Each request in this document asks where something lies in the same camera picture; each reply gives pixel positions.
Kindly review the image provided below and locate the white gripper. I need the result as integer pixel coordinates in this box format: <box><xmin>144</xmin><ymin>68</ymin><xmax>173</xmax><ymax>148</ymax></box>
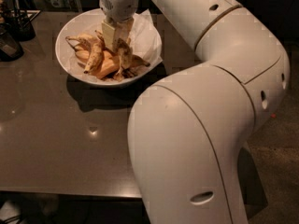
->
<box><xmin>99</xmin><ymin>0</ymin><xmax>139</xmax><ymax>52</ymax></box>

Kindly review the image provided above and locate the spotted banana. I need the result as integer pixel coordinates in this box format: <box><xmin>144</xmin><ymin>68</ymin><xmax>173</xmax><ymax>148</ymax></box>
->
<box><xmin>65</xmin><ymin>34</ymin><xmax>105</xmax><ymax>74</ymax></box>
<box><xmin>114</xmin><ymin>38</ymin><xmax>133</xmax><ymax>81</ymax></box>

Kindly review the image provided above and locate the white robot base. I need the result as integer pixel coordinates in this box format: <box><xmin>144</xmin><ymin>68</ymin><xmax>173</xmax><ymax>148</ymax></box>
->
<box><xmin>0</xmin><ymin>193</ymin><xmax>62</xmax><ymax>224</ymax></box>

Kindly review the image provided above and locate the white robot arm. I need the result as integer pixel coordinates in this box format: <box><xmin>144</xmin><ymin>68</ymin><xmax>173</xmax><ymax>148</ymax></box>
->
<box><xmin>100</xmin><ymin>0</ymin><xmax>290</xmax><ymax>224</ymax></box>

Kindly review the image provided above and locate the white bowl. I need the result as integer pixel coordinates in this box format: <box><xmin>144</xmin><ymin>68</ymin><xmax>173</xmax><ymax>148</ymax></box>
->
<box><xmin>55</xmin><ymin>8</ymin><xmax>157</xmax><ymax>88</ymax></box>

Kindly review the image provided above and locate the long banana lower right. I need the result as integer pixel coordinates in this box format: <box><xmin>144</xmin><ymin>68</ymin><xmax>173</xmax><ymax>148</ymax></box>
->
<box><xmin>92</xmin><ymin>50</ymin><xmax>150</xmax><ymax>80</ymax></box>

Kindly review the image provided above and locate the dark bruised banana bottom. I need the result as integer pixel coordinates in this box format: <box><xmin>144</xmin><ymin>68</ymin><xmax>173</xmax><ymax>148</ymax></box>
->
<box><xmin>122</xmin><ymin>66</ymin><xmax>147</xmax><ymax>78</ymax></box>

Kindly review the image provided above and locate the white paper liner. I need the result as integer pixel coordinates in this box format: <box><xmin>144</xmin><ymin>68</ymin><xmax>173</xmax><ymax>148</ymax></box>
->
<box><xmin>129</xmin><ymin>9</ymin><xmax>162</xmax><ymax>68</ymax></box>

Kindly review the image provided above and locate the black mesh cup holder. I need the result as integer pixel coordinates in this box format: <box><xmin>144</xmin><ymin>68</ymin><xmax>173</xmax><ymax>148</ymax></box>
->
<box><xmin>2</xmin><ymin>0</ymin><xmax>36</xmax><ymax>41</ymax></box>

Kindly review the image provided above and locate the black mesh basket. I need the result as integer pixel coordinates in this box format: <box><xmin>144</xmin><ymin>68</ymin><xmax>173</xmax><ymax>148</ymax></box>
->
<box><xmin>0</xmin><ymin>26</ymin><xmax>23</xmax><ymax>62</ymax></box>

